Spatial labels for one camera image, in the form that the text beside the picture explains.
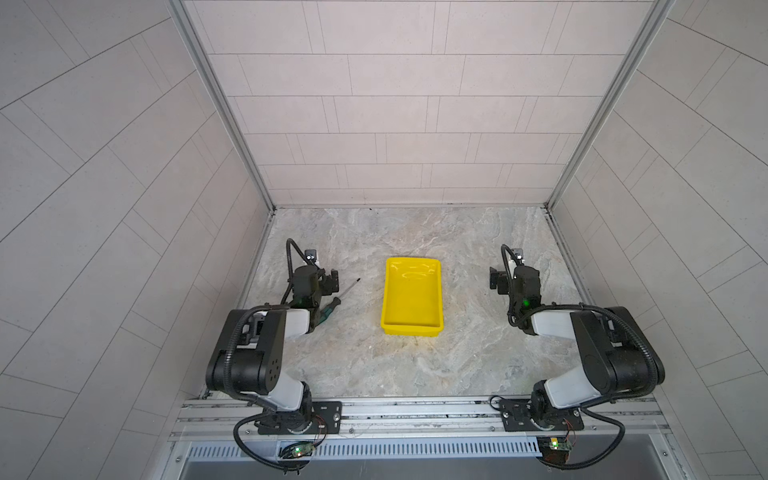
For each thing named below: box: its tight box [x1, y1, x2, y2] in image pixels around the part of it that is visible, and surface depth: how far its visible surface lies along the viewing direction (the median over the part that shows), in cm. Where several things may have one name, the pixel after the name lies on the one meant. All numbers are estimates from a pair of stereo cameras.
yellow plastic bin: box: [380, 257, 444, 337], surface depth 91 cm
